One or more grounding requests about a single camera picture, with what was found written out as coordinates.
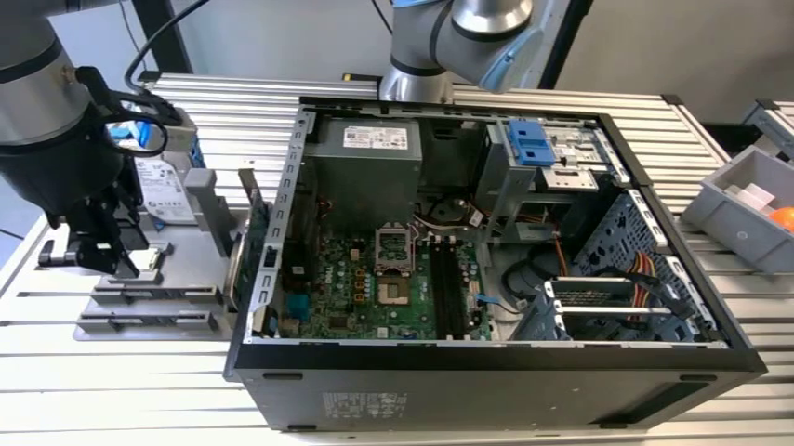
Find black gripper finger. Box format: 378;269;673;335
64;222;150;279

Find black RAM slot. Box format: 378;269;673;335
446;237;465;340
430;237;449;340
453;237;471;340
437;237;455;340

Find grey parts rack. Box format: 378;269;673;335
72;167;250;343

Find hard disk in blue carrier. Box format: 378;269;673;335
108;118;207;230

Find green graphics card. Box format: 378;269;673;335
226;166;275;313

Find metal socket cover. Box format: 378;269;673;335
375;226;416;275

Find grey power supply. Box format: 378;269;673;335
303;115;427;229

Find green motherboard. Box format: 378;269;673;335
272;227;498;340

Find CPU socket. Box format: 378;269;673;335
376;276;415;306

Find black open PC case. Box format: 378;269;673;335
222;95;769;433

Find grey metal drive cage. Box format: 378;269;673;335
477;115;627;243

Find metal disk bay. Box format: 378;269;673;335
514;273;702;343

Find large grey plastic bin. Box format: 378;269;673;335
679;146;794;276

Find white block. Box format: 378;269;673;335
725;183;777;210

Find black looped camera cable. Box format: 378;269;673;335
72;64;187;157

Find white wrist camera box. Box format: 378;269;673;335
162;121;195;151

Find black upright post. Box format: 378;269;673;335
132;0;195;84
537;0;595;90

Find white yellow wire bundle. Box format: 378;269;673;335
410;203;489;232

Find thick black cable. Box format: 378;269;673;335
501;255;551;310

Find blue plastic bracket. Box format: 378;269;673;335
505;118;558;167

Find orange red wire bundle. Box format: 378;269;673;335
519;207;571;278

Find flat red yellow wire bundle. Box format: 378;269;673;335
622;252;662;324

